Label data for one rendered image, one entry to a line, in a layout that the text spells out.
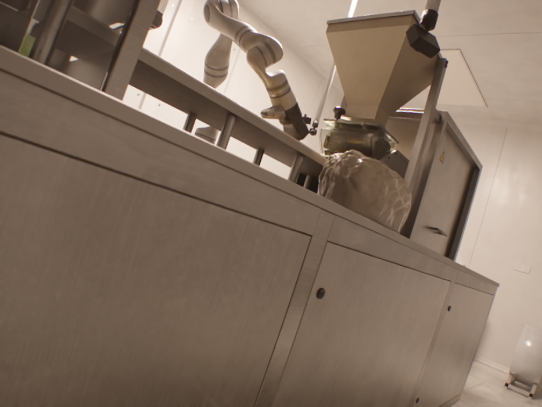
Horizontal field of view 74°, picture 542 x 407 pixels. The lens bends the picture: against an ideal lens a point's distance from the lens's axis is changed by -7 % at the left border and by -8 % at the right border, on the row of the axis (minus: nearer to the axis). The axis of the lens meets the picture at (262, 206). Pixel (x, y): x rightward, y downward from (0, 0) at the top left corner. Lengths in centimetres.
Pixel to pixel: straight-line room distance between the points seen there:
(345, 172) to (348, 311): 35
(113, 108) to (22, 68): 9
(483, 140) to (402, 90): 377
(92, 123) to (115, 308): 21
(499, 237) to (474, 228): 29
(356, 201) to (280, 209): 42
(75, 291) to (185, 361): 21
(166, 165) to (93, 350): 23
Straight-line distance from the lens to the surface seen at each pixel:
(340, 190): 100
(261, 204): 58
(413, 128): 164
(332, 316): 85
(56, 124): 42
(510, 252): 482
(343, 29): 154
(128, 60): 62
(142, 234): 47
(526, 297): 476
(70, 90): 42
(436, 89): 155
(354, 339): 98
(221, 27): 131
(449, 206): 193
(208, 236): 53
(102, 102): 43
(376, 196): 104
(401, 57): 143
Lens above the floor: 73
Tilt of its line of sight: 2 degrees up
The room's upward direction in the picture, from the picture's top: 18 degrees clockwise
